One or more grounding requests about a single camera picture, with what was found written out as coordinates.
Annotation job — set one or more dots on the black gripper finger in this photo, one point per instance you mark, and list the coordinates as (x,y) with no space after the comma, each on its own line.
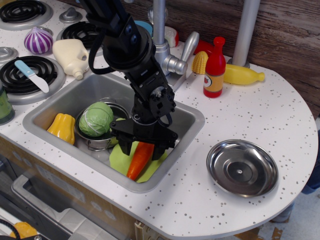
(159,149)
(125,143)

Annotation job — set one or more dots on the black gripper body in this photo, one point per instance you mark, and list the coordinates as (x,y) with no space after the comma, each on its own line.
(151,133)

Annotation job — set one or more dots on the orange toy carrot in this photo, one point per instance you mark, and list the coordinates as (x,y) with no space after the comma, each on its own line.
(141,156)

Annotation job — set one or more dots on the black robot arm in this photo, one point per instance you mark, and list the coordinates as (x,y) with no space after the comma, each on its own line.
(129,49)

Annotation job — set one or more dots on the light green plastic plate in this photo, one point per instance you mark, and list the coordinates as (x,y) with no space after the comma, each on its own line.
(121,162)

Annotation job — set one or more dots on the silver metal plate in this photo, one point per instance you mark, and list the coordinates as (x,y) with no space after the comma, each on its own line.
(242,168)

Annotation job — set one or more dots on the small green toy vegetable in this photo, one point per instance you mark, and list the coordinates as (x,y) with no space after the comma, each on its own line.
(120,119)

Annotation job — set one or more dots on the small metal pot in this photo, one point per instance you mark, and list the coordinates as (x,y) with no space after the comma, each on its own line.
(105,141)

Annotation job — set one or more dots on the green toy cabbage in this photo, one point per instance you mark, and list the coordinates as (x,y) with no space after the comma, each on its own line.
(95,120)

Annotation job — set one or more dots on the yellow toy squash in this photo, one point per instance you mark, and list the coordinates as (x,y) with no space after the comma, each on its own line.
(63,127)

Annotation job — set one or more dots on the metal sink basin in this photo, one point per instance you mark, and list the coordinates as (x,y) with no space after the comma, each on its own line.
(78,95)

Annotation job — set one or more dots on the silver toy faucet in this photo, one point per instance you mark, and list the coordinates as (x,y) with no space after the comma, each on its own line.
(174,68)

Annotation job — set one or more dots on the cream toy jug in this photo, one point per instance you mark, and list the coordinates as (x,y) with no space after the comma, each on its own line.
(73,57)

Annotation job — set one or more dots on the yellow toy corn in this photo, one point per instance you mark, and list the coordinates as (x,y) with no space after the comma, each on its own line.
(199,63)

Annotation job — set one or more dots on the red ketchup toy bottle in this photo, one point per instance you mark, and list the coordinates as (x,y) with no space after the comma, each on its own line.
(215,69)

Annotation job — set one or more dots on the red white toy piece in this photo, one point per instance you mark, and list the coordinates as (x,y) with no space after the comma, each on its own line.
(172,36)

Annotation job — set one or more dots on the blue toy cup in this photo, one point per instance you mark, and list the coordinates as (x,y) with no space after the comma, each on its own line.
(145,25)

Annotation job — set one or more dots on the back right stove burner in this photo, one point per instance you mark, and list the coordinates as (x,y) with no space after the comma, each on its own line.
(82,30)

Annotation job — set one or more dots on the yellow toy bottle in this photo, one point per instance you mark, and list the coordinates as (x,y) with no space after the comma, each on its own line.
(240,75)

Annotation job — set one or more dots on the front black stove burner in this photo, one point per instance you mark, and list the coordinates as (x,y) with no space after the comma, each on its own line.
(21,90)

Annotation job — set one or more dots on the red toy item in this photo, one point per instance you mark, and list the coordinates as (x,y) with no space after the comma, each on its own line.
(204,46)

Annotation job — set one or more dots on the green spice jar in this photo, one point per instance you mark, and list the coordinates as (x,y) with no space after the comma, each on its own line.
(7,112)

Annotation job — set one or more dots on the purple striped toy onion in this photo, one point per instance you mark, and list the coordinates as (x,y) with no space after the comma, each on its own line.
(38,41)

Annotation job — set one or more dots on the orange toy below counter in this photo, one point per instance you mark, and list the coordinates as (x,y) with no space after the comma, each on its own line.
(25,230)

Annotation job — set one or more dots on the back left stove burner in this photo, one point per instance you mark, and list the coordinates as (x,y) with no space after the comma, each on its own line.
(24,15)

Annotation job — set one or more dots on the grey metal pole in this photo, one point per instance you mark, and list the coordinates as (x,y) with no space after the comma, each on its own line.
(245,33)

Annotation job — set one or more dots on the blue handled toy knife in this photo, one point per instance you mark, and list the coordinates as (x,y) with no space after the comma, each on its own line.
(31,75)

